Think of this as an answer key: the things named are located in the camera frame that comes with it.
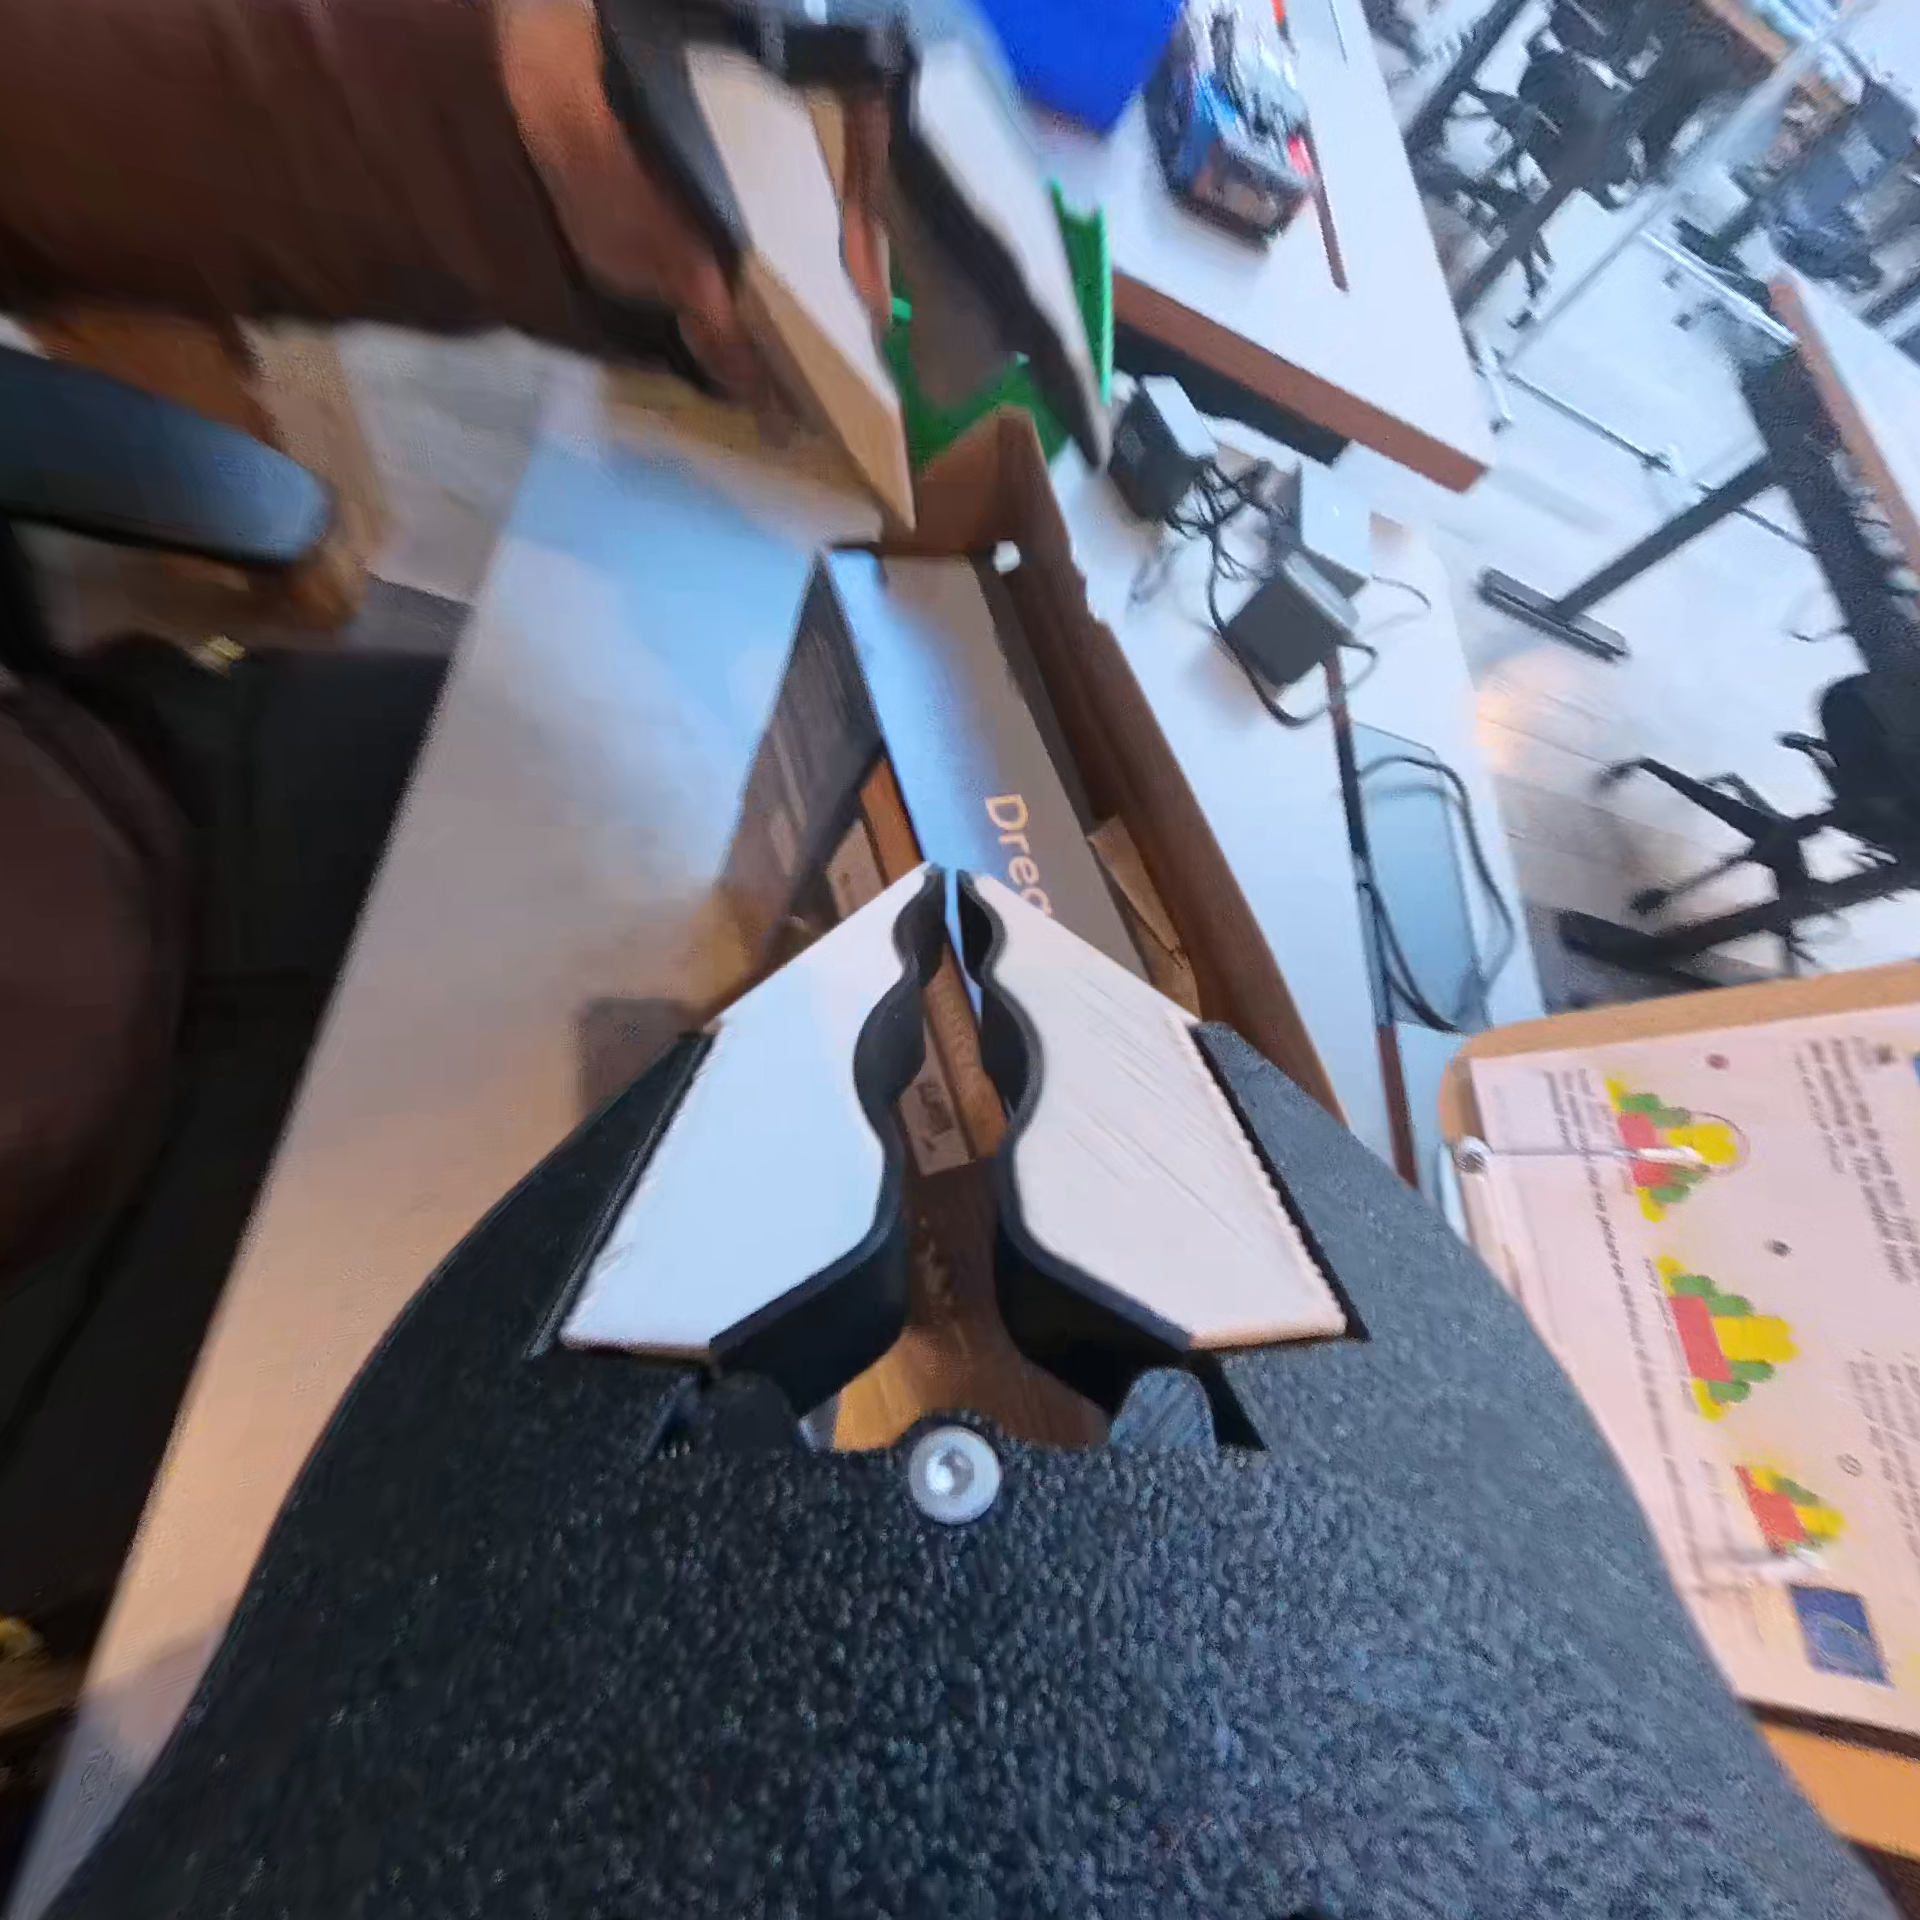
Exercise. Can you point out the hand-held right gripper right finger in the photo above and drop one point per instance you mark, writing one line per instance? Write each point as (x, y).
(1171, 1184)

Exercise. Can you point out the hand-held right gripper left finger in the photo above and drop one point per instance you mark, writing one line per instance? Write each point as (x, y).
(734, 1200)

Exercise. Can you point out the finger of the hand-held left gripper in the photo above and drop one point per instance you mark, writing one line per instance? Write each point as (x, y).
(1004, 224)
(797, 255)

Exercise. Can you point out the green plastic bin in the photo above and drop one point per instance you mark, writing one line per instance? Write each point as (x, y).
(937, 405)

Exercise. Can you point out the blue robot kit box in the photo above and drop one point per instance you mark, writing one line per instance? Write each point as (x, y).
(1021, 704)

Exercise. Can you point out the background grey desk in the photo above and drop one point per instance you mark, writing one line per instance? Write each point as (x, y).
(1382, 300)

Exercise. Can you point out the person's left hand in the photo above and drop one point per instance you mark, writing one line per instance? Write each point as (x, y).
(600, 224)

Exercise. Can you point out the blue plastic bin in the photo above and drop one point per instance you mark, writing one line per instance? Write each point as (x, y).
(1079, 60)

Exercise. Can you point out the blue toy box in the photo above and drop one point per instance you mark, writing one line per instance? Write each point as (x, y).
(1223, 119)

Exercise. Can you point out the black power adapter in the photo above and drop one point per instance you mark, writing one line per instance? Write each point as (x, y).
(1161, 443)
(1283, 622)

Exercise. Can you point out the person's black garment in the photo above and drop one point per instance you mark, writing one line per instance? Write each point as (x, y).
(301, 901)

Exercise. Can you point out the printed instruction sheet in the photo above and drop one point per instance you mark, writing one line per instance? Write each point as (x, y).
(1800, 1277)

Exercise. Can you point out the dark office chair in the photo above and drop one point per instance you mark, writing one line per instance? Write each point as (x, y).
(150, 465)

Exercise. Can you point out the person's brown top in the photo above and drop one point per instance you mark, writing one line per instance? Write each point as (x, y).
(76, 975)

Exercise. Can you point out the black office chair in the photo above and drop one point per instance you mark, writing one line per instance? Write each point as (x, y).
(1852, 750)

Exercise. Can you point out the instruction sheet on stand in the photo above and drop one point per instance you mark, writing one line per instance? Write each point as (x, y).
(1862, 1785)

